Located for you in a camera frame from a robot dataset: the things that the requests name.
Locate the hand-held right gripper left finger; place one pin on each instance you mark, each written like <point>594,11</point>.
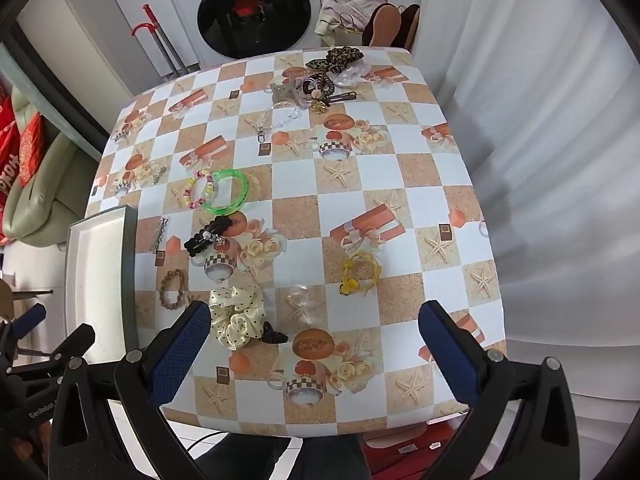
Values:
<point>185,350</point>

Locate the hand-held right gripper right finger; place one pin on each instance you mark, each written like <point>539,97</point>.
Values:
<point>445,350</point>

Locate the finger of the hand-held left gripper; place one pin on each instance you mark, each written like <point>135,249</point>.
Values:
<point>75,342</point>
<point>30,319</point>

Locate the cream polka dot scrunchie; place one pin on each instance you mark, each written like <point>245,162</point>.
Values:
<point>235,320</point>

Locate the grey shallow tray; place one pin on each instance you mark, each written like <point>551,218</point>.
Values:
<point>95,270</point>

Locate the black bow hair clip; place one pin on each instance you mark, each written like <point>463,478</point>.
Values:
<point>200,240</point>

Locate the green plastic bangle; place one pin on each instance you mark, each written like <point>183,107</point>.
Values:
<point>243,185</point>

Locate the black claw hair clip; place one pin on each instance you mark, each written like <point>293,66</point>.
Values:
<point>274,335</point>

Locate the red box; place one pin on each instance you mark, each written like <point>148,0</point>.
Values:
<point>400,455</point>

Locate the silver bar hair clip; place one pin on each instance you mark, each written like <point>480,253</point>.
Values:
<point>161,235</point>

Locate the pale green sofa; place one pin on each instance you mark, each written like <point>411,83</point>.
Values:
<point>50,175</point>

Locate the red lettered cushion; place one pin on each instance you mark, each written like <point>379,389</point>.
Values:
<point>7,160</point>

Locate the person's dark trouser leg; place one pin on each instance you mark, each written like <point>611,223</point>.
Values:
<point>320,460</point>

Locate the checkered printed tablecloth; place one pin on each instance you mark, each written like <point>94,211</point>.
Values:
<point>300,220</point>

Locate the red patterned cushion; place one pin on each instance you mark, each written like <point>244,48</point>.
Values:
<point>30,145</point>

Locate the small silver hair pin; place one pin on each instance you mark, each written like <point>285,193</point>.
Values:
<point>159,175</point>

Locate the dark brown hair clip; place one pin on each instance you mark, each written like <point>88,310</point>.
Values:
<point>345,95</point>

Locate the small gold charm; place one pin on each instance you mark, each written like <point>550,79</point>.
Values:
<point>320,106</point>

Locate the grey star hair clip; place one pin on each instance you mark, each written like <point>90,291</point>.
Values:
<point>285,92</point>

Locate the clear plastic bag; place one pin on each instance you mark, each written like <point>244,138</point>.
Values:
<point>350,77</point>

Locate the leopard print hair bow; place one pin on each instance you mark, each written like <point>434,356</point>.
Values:
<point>340,56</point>

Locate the black slipper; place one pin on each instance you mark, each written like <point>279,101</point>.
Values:
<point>410,25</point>

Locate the brown sole slipper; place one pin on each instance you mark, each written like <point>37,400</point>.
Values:
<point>387,22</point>

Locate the pale clothes pile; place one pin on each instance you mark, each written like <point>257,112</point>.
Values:
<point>332,10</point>

